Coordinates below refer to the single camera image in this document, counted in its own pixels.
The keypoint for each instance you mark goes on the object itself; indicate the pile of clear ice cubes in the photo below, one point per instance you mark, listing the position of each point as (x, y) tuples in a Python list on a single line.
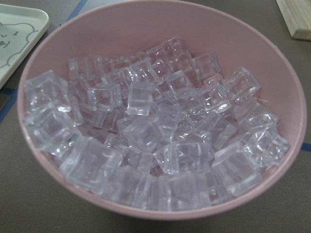
[(164, 135)]

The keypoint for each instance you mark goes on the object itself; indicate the white bear tray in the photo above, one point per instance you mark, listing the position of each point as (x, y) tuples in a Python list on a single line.
[(20, 29)]

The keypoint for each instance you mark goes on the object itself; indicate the wooden block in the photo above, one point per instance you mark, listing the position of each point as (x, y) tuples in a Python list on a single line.
[(297, 16)]

